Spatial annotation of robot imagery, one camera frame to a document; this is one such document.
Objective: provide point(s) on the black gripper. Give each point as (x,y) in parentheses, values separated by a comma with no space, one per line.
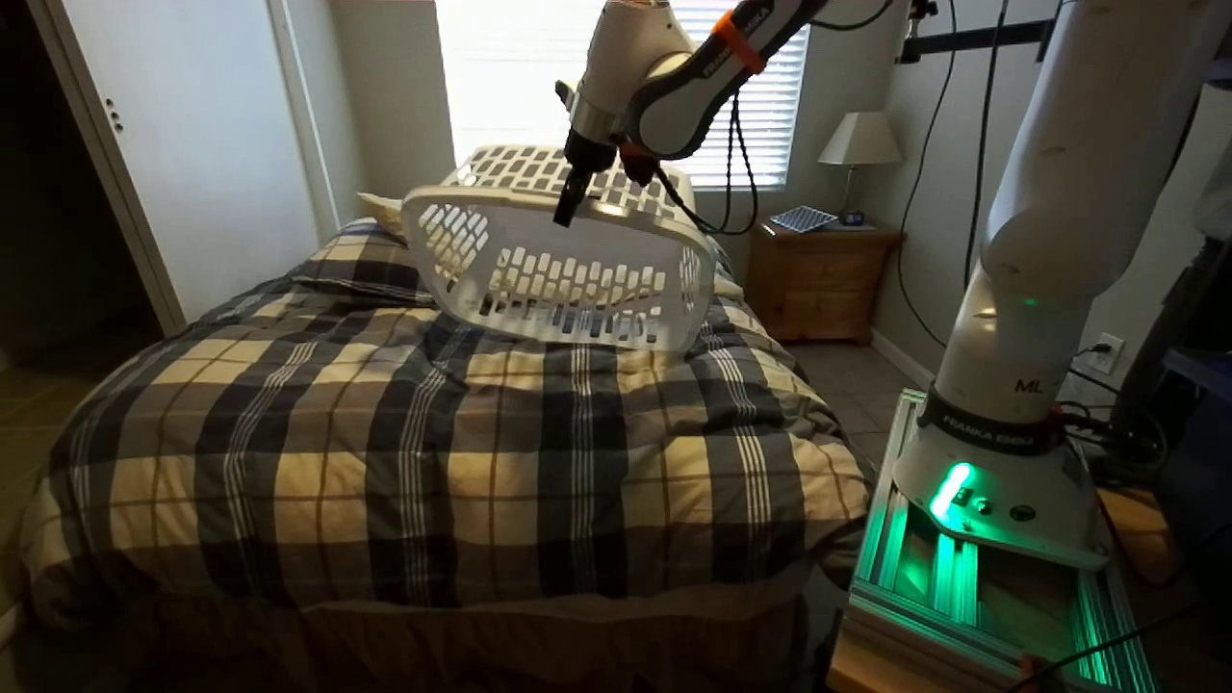
(581,162)

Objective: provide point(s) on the white plastic washing basket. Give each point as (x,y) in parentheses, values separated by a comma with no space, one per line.
(626,270)

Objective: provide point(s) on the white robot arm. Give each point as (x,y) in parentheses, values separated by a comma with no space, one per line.
(1080,181)

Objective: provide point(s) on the window blinds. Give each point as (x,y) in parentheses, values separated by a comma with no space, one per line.
(500,63)

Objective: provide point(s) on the cream pillow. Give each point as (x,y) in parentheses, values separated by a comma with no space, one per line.
(390,217)

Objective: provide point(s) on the book on nightstand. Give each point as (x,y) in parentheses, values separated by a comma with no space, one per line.
(801,222)

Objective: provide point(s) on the wooden nightstand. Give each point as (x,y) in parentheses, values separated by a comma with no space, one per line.
(818,285)

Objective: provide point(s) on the white table lamp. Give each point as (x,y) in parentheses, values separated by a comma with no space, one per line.
(860,139)

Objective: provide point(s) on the white closet door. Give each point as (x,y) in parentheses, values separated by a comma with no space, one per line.
(191,127)

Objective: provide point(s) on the plaid comforter bed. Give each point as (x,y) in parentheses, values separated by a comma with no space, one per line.
(328,484)

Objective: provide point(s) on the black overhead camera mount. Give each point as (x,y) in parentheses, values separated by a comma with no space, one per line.
(1001,34)

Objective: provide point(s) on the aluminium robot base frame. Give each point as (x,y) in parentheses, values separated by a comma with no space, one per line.
(984,575)

